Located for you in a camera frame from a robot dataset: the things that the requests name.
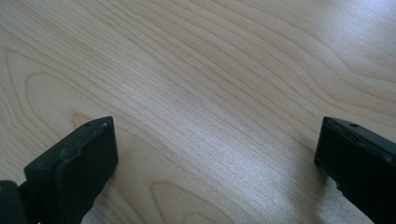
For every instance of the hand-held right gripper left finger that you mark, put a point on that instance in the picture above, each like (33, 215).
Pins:
(74, 168)

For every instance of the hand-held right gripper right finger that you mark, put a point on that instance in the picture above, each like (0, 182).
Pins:
(361, 168)

